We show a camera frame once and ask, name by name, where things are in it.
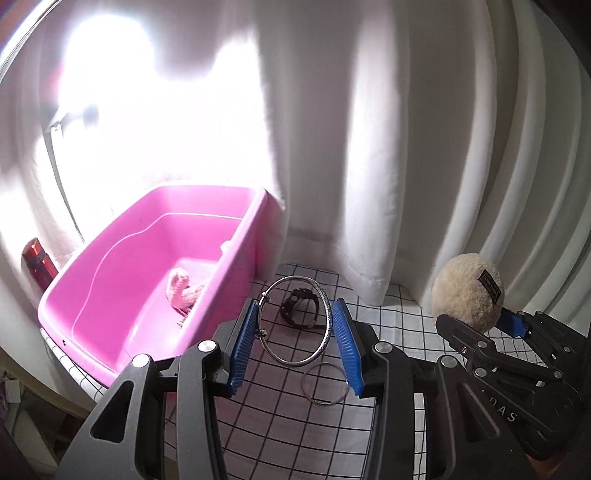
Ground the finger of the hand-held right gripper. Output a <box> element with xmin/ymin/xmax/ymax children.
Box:
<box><xmin>496</xmin><ymin>307</ymin><xmax>580</xmax><ymax>370</ymax></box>
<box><xmin>436</xmin><ymin>314</ymin><xmax>564</xmax><ymax>385</ymax></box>

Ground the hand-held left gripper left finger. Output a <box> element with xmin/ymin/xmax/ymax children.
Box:
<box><xmin>55</xmin><ymin>298</ymin><xmax>259</xmax><ymax>480</ymax></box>

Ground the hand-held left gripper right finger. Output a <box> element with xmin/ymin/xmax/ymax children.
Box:
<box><xmin>332</xmin><ymin>298</ymin><xmax>539</xmax><ymax>480</ymax></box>

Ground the patterned silver bangle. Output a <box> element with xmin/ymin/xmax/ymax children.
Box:
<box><xmin>255</xmin><ymin>275</ymin><xmax>334</xmax><ymax>368</ymax></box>

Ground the beige plush puff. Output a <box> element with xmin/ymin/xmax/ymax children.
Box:
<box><xmin>431</xmin><ymin>253</ymin><xmax>506</xmax><ymax>334</ymax></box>

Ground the pink fluffy strawberry headband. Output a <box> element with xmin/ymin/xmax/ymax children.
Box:
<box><xmin>166</xmin><ymin>268</ymin><xmax>206</xmax><ymax>328</ymax></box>

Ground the pink plastic tub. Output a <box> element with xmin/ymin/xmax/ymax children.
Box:
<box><xmin>37</xmin><ymin>185</ymin><xmax>287</xmax><ymax>388</ymax></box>

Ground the thin silver bangle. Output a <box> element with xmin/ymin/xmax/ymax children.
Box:
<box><xmin>302</xmin><ymin>362</ymin><xmax>352</xmax><ymax>407</ymax></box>

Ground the black wristwatch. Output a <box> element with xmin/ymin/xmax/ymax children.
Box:
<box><xmin>279</xmin><ymin>287</ymin><xmax>329</xmax><ymax>329</ymax></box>

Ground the white grid-patterned cloth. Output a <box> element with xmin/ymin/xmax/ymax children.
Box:
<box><xmin>41</xmin><ymin>262</ymin><xmax>555</xmax><ymax>480</ymax></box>

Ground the white curtain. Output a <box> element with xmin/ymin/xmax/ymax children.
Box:
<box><xmin>0</xmin><ymin>0</ymin><xmax>591</xmax><ymax>324</ymax></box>

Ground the red bottle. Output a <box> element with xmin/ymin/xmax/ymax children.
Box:
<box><xmin>21</xmin><ymin>237</ymin><xmax>58</xmax><ymax>292</ymax></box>

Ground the window frame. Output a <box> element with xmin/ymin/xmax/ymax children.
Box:
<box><xmin>44</xmin><ymin>106</ymin><xmax>86</xmax><ymax>243</ymax></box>

